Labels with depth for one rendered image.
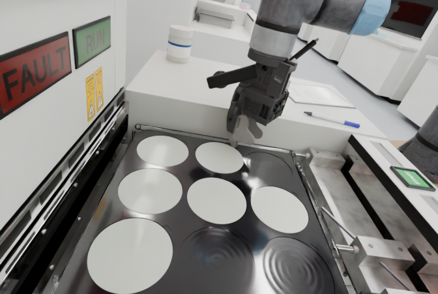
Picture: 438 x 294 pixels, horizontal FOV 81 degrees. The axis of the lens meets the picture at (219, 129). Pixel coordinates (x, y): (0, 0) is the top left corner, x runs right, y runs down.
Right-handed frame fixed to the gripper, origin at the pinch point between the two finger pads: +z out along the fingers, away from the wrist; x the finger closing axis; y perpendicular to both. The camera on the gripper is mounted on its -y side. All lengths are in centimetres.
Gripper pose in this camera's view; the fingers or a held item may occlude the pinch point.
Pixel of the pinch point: (233, 140)
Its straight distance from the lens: 56.0
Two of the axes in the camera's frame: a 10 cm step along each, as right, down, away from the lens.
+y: 7.9, 4.5, -4.2
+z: -2.1, 8.4, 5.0
